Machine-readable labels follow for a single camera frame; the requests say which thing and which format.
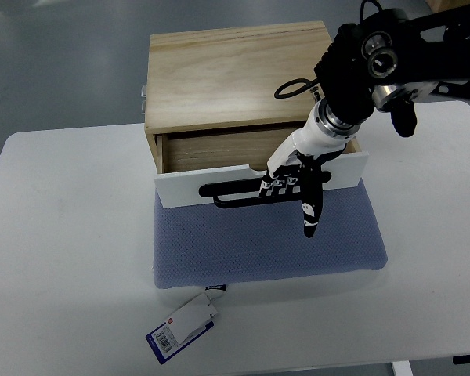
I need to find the white drawer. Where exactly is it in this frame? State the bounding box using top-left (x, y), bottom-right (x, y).
top-left (154, 124), bottom-right (368, 209)

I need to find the blue mesh cushion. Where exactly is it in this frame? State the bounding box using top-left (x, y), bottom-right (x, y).
top-left (153, 184), bottom-right (388, 289)

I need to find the white table leg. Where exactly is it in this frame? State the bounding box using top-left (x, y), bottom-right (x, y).
top-left (391, 360), bottom-right (414, 376)

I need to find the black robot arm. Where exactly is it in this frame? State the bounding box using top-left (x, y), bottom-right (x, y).
top-left (274, 5), bottom-right (470, 137)

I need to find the black drawer handle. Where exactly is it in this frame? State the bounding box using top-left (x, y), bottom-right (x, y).
top-left (198, 178), bottom-right (301, 209)

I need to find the white blue product tag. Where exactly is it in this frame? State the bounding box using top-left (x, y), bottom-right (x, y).
top-left (146, 293), bottom-right (218, 365)

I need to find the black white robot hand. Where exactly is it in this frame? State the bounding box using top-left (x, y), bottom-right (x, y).
top-left (259, 99), bottom-right (361, 238)

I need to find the wooden drawer cabinet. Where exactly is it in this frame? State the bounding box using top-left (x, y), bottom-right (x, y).
top-left (144, 20), bottom-right (363, 175)

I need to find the cardboard box corner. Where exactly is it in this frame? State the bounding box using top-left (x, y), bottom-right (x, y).
top-left (426, 0), bottom-right (451, 13)

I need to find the black bracket under table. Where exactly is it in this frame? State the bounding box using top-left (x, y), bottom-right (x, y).
top-left (453, 354), bottom-right (470, 365)

